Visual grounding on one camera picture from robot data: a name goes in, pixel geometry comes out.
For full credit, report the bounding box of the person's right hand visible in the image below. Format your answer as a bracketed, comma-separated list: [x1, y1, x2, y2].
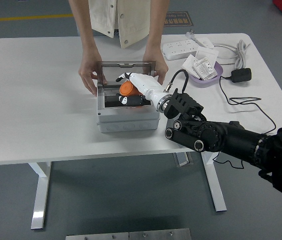
[78, 49, 106, 97]

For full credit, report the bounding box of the white and black robot right hand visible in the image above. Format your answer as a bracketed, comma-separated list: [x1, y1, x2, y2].
[115, 71, 167, 108]

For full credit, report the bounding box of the person's left hand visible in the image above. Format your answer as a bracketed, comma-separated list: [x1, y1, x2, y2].
[142, 49, 169, 83]

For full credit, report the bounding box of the orange cylindrical battery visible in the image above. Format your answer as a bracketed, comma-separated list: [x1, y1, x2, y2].
[119, 81, 142, 97]

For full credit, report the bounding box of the smoky transparent box lid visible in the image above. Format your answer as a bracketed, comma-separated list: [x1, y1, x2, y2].
[97, 60, 157, 87]

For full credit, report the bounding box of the grey plastic junction box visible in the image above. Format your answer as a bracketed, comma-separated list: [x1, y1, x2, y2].
[96, 83, 161, 134]

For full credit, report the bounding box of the white power strip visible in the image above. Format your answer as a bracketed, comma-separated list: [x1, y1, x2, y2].
[162, 39, 199, 61]

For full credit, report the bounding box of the packaged socket with label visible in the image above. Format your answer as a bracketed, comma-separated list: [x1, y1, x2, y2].
[192, 58, 219, 82]

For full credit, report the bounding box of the purple plastic tray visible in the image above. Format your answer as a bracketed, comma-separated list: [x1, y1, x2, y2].
[183, 61, 224, 88]

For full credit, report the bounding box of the brown floor sign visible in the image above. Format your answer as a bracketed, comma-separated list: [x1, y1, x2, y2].
[163, 11, 194, 27]

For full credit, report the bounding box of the small white rectangular device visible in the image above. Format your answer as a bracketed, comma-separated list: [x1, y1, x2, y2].
[197, 37, 215, 50]

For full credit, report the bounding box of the person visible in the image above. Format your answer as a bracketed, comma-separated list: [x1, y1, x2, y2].
[88, 0, 152, 50]

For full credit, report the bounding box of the black power adapter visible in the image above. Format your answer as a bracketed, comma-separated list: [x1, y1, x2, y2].
[231, 68, 253, 84]

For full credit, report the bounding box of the white table leg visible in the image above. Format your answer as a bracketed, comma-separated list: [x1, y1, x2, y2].
[27, 161, 52, 230]
[200, 149, 228, 213]

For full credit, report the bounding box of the grey metal plate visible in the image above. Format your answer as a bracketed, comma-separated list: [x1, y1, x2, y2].
[65, 232, 130, 240]
[128, 227, 192, 240]

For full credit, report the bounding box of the white wall socket panel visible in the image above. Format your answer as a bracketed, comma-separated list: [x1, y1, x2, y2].
[182, 54, 199, 78]

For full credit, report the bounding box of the white square switch panel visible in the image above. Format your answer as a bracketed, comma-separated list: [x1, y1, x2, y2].
[196, 46, 220, 66]

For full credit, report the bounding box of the thin black cord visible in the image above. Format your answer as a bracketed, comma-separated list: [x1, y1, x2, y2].
[212, 75, 277, 170]

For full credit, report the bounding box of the white power cord with plug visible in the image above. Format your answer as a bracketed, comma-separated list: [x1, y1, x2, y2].
[185, 29, 252, 71]

